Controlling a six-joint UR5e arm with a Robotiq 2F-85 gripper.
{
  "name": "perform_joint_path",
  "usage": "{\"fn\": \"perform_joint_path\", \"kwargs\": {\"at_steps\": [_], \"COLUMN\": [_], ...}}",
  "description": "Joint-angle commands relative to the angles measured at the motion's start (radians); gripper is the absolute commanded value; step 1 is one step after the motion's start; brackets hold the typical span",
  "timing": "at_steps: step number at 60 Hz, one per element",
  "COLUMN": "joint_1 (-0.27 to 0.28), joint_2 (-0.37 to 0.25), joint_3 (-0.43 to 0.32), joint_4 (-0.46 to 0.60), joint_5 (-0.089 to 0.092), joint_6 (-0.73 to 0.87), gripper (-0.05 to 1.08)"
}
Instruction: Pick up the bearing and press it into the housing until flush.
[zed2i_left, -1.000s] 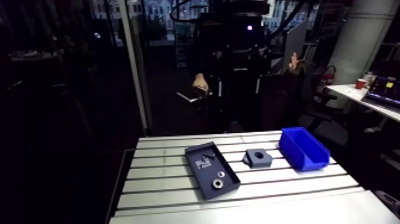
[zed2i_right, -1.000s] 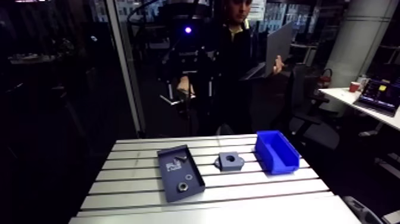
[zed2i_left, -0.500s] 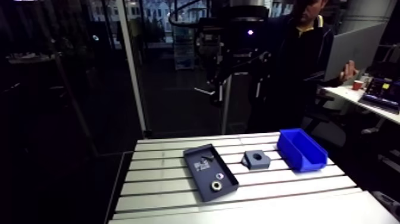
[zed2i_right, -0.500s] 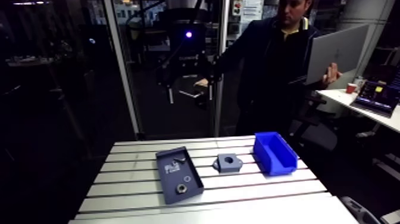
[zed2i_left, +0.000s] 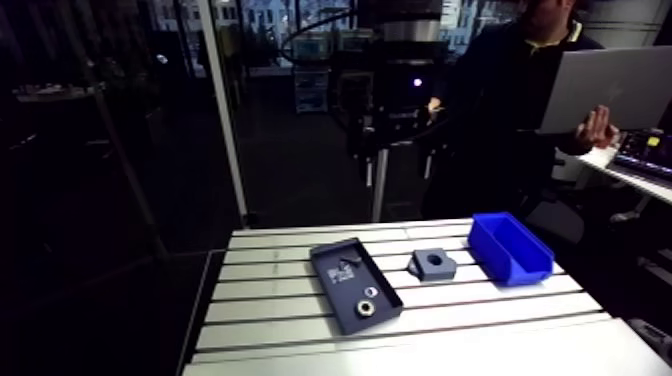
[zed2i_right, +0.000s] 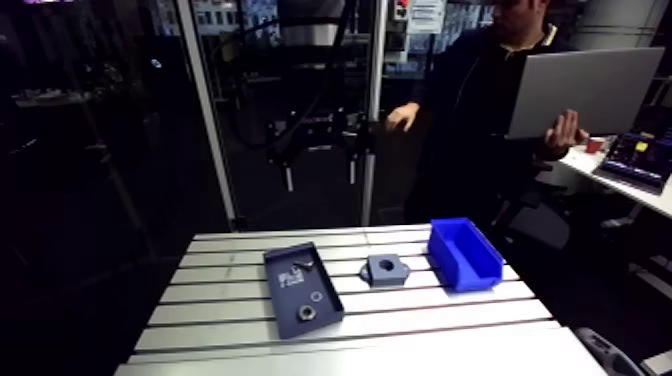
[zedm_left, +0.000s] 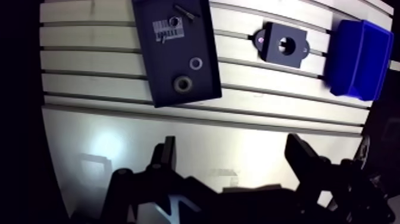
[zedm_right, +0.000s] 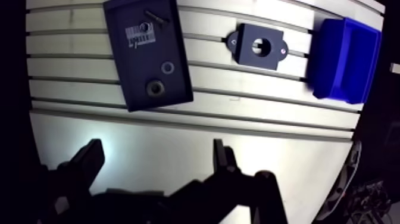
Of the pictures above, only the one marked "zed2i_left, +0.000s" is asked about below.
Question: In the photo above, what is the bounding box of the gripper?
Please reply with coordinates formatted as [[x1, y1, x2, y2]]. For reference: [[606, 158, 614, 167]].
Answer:
[[347, 42, 452, 160]]

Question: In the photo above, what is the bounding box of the dark blue-grey housing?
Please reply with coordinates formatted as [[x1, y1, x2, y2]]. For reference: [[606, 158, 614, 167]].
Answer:
[[406, 247, 458, 283]]

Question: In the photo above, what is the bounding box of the person's hand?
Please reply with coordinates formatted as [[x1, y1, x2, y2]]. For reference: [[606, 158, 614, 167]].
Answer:
[[574, 104, 621, 152]]

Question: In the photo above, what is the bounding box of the person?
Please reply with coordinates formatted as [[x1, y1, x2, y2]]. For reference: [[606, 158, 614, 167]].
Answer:
[[419, 0, 622, 222]]

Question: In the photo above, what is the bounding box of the grey laptop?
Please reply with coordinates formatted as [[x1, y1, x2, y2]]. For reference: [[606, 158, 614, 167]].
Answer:
[[536, 45, 672, 136]]

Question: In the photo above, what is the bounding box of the blue bin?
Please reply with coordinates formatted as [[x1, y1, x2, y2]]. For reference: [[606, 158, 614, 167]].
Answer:
[[466, 211, 557, 288]]

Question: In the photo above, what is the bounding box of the dark blue-grey tray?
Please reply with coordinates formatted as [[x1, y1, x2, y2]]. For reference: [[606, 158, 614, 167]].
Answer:
[[309, 237, 405, 337]]

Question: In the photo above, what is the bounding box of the white desk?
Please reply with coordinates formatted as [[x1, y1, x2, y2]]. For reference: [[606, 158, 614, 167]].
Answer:
[[576, 145, 672, 206]]

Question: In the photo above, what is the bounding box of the grey upright post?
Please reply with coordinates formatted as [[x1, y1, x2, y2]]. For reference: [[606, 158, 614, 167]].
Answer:
[[370, 147, 391, 223]]

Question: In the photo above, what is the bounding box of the black cable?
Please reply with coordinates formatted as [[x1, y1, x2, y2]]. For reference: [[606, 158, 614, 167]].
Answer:
[[279, 9, 363, 68]]

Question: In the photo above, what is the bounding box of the pale slanted post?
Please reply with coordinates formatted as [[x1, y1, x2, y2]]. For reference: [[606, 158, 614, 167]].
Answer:
[[196, 0, 250, 226]]

